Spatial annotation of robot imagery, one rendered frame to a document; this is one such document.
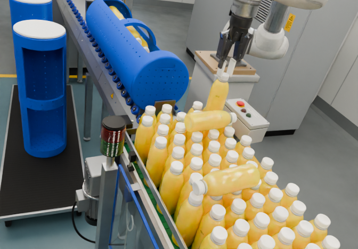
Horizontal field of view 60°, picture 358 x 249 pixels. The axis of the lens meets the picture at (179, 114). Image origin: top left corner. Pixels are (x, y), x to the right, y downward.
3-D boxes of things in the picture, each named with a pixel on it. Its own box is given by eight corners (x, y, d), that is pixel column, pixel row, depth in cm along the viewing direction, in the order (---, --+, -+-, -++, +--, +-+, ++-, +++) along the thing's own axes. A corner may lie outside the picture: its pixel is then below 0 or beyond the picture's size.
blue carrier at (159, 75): (125, 40, 213) (132, -2, 199) (181, 111, 152) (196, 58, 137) (83, 37, 199) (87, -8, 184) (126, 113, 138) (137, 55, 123)
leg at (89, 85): (89, 136, 266) (92, 71, 232) (91, 141, 262) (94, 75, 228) (82, 137, 264) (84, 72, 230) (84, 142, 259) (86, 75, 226)
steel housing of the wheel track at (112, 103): (86, 23, 315) (87, -12, 296) (177, 169, 163) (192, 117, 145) (56, 22, 302) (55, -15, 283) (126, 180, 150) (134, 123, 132)
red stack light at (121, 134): (120, 127, 87) (122, 116, 85) (128, 142, 83) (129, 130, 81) (98, 130, 84) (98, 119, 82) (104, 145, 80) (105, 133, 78)
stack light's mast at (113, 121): (116, 157, 93) (122, 113, 85) (123, 171, 89) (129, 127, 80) (96, 160, 90) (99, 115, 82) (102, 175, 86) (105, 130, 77)
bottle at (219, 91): (204, 111, 131) (216, 72, 121) (220, 116, 130) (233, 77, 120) (201, 119, 125) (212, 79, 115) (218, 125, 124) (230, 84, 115)
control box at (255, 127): (235, 115, 147) (242, 97, 142) (261, 142, 133) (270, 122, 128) (218, 117, 143) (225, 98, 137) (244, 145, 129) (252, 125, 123)
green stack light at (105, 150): (119, 141, 90) (120, 127, 88) (125, 155, 86) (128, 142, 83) (97, 144, 87) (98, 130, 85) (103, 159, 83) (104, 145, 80)
